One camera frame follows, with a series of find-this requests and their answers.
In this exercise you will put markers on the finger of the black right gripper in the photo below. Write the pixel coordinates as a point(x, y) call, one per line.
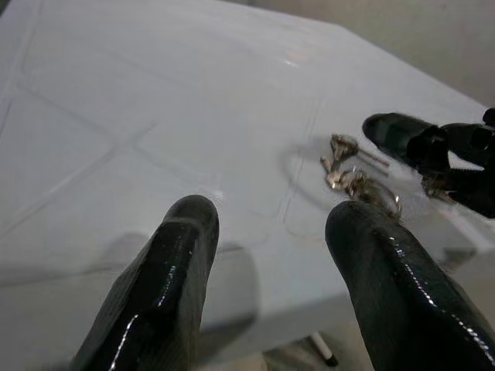
point(477, 185)
point(390, 131)

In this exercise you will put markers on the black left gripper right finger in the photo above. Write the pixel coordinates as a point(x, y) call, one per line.
point(390, 293)

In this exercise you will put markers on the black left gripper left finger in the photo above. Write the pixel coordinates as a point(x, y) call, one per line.
point(170, 270)

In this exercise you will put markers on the white table leg black foot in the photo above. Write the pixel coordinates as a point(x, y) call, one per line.
point(324, 348)

